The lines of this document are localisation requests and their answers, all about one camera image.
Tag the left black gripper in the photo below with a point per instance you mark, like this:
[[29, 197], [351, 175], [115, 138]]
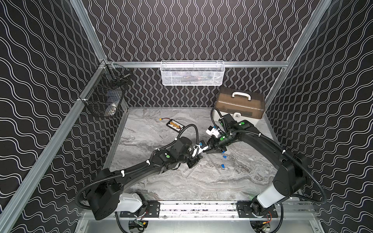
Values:
[[193, 161]]

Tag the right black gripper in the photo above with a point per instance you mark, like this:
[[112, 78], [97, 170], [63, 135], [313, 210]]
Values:
[[213, 145]]

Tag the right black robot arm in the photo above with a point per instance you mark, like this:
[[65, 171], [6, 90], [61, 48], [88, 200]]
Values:
[[292, 170]]

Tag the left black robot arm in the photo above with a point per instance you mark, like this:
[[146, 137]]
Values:
[[102, 196]]

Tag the brown lid white toolbox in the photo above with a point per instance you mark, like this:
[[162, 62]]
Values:
[[241, 105]]

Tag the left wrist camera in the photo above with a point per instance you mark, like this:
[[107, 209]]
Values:
[[199, 147]]

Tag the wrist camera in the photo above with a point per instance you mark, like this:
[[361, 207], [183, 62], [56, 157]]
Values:
[[199, 147], [214, 132]]

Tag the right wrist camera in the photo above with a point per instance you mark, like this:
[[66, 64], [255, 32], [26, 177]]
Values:
[[214, 132]]

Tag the black battery pack with cable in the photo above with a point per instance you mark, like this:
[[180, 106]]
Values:
[[173, 124]]

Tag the aluminium front rail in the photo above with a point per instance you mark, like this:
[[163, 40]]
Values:
[[224, 210]]

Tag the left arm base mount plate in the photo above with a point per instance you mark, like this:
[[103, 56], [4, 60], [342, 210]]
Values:
[[142, 209]]

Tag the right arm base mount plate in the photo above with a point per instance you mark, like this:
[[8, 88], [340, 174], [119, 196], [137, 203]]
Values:
[[250, 209]]

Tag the white mesh wall basket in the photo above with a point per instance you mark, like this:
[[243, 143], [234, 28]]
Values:
[[192, 73]]

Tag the black wire wall basket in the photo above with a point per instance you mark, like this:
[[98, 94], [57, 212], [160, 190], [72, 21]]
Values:
[[105, 98]]

